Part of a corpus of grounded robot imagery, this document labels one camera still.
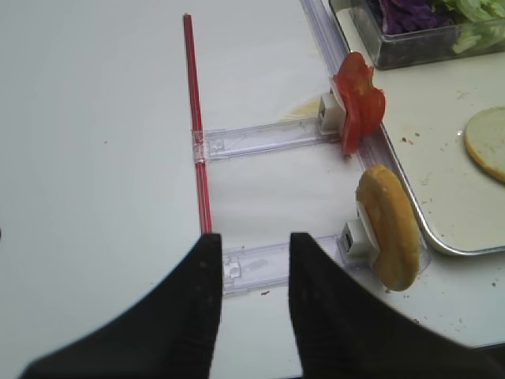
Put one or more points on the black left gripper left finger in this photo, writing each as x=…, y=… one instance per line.
x=170, y=333

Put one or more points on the green lettuce leaves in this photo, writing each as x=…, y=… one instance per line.
x=482, y=23

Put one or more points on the white bun pusher block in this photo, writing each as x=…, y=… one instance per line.
x=357, y=242

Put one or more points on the white metal tray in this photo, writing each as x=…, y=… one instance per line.
x=460, y=207

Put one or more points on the left lower clear rail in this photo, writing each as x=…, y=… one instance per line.
x=265, y=267

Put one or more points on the rear tomato slice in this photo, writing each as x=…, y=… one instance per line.
x=372, y=103

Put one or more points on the white tomato pusher block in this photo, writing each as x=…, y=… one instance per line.
x=332, y=111

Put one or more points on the plain bun half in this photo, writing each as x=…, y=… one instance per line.
x=484, y=141
x=394, y=225

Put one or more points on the front tomato slice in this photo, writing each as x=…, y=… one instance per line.
x=346, y=79

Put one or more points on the left upper clear rail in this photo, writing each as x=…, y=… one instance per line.
x=222, y=144

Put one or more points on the tomato slice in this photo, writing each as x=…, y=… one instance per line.
x=372, y=103
x=346, y=79

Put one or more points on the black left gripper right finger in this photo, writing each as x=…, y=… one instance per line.
x=343, y=331

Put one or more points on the left red rod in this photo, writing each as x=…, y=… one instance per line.
x=197, y=128

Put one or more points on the clear plastic salad box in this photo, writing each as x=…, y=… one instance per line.
x=409, y=49

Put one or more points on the shredded purple cabbage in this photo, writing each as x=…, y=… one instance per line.
x=400, y=17

